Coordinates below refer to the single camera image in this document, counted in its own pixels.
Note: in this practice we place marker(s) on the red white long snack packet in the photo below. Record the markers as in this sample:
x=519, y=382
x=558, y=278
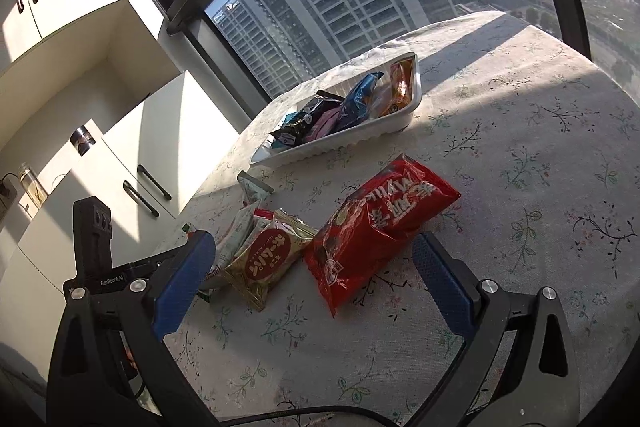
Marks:
x=256, y=193

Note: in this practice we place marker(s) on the floral tablecloth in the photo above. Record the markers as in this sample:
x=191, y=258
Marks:
x=543, y=148

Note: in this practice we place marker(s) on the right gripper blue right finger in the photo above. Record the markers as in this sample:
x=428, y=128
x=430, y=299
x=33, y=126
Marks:
x=449, y=281

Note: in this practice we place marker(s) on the orange snack stick packet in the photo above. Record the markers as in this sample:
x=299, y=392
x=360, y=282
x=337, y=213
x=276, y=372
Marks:
x=400, y=86

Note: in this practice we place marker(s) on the dark blue Tipo snack packet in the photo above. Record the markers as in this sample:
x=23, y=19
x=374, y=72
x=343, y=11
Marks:
x=354, y=109

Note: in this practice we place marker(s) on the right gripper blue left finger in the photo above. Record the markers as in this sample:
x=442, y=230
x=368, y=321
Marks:
x=187, y=271

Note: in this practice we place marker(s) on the black gold snack packet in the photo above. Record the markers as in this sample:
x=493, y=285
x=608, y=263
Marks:
x=294, y=131

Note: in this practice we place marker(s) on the gold snack bag red circle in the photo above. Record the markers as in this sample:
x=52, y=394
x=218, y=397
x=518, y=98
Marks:
x=273, y=246

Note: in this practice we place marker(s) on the white cabinet with handles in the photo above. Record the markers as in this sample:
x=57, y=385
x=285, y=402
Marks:
x=98, y=101

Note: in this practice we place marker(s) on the clear pink snack packet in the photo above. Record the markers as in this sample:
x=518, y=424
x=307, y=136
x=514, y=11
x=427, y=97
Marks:
x=380, y=99

